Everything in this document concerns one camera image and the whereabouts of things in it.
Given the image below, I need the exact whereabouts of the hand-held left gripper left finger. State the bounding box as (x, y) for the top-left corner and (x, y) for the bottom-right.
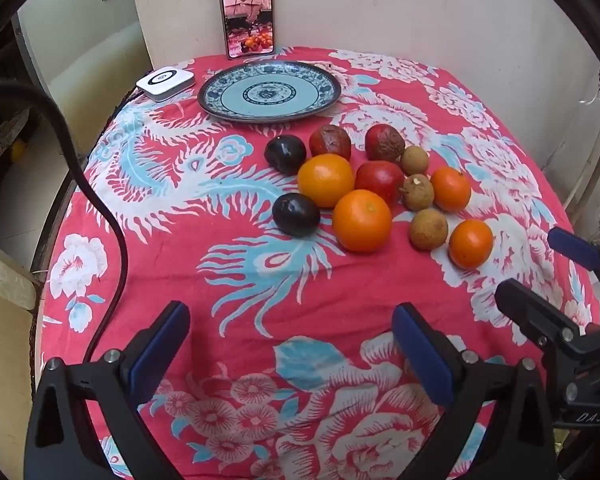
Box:
(24, 301), (191, 480)

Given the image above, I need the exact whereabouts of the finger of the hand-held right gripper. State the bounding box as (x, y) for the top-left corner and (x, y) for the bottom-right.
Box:
(495, 278), (600, 396)
(547, 226), (600, 281)

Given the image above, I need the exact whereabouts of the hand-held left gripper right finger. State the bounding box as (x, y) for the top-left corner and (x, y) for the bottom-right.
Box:
(391, 302), (563, 480)

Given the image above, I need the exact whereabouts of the small orange tangerine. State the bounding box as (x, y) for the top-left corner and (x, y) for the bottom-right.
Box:
(430, 166), (472, 213)
(448, 219), (495, 270)

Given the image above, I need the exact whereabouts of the large deep orange tangerine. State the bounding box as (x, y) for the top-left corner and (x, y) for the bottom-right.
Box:
(332, 189), (393, 254)

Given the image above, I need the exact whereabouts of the brown longan with stem scar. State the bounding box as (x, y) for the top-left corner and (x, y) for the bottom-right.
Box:
(399, 173), (435, 212)

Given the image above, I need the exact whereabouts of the smooth red jujube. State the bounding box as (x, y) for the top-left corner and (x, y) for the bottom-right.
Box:
(355, 161), (406, 205)

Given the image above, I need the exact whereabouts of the dark purple plum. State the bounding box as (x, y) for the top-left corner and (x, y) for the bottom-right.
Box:
(264, 135), (307, 176)
(272, 193), (321, 238)

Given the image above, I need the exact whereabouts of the yellowish orange tangerine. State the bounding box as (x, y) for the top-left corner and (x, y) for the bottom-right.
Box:
(297, 154), (356, 209)

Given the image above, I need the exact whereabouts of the bright red wrinkled jujube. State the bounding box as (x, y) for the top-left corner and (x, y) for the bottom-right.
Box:
(364, 124), (406, 163)

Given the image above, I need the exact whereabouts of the brownish wrinkled jujube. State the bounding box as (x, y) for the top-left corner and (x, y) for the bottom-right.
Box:
(308, 124), (352, 162)

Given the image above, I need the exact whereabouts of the blue patterned ceramic plate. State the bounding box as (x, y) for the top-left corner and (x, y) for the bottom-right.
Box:
(197, 60), (342, 123)

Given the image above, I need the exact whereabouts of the red floral tablecloth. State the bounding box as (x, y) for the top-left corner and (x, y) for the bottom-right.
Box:
(35, 47), (600, 480)

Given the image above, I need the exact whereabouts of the white square charger device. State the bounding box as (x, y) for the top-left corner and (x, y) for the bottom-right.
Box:
(136, 66), (196, 102)

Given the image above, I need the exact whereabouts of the smartphone with lit screen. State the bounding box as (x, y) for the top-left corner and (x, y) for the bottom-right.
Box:
(217, 0), (277, 60)

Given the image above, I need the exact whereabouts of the thin black charger cable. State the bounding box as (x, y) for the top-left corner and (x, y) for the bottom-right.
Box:
(112, 87), (143, 112)

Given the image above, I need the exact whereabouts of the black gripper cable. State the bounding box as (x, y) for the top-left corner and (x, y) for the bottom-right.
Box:
(0, 78), (129, 361)

